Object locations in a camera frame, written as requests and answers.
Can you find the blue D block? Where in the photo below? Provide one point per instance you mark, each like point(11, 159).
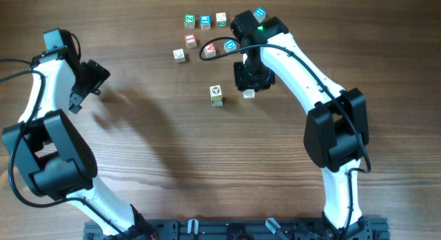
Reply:
point(230, 45)

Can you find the yellow sided picture block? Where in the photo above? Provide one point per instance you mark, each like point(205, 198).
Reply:
point(215, 92)

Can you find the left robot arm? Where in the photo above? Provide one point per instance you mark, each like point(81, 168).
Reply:
point(55, 177)

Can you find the green N block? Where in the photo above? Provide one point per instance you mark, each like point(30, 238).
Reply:
point(189, 21)

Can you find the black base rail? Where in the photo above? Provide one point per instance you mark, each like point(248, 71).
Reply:
point(307, 228)

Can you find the red A block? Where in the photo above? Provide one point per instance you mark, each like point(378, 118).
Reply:
point(209, 51)

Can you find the blue top block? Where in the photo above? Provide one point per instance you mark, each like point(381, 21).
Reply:
point(205, 22)

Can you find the plain block red side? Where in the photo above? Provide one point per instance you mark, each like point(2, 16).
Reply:
point(179, 55)

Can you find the blue block far right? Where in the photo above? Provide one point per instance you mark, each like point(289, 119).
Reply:
point(260, 14)

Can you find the white block teal side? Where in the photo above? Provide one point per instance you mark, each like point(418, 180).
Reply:
point(217, 100)

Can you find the plain block green side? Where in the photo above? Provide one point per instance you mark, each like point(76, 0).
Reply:
point(221, 19)

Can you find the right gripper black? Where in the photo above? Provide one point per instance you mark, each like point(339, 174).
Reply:
point(242, 84)

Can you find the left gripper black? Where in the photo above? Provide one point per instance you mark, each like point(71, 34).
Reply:
point(98, 74)

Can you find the red top block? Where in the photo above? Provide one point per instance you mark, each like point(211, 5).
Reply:
point(190, 41)

